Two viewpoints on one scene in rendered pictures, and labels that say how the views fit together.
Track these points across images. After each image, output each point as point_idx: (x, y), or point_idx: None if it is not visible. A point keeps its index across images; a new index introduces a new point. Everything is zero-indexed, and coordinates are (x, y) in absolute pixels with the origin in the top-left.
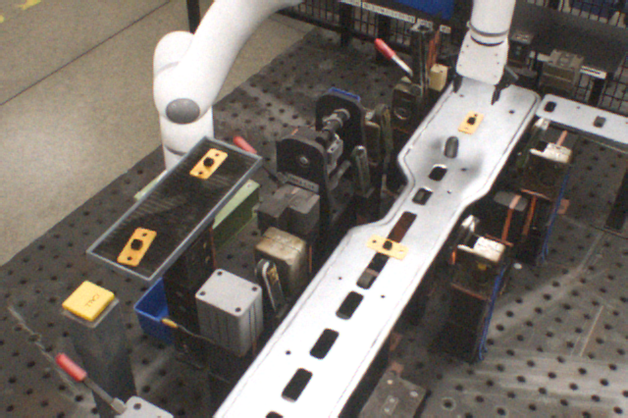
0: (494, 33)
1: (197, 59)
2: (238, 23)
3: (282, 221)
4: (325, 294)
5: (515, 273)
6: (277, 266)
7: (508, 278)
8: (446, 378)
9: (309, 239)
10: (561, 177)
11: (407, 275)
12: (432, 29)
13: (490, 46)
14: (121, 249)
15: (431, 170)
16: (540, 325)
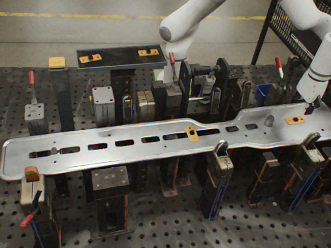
0: (316, 73)
1: (179, 13)
2: (199, 3)
3: (157, 92)
4: (147, 129)
5: (269, 205)
6: (137, 105)
7: (265, 205)
8: (188, 213)
9: (169, 111)
10: (309, 169)
11: (185, 148)
12: (298, 61)
13: (313, 79)
14: (85, 56)
15: (250, 123)
16: (254, 232)
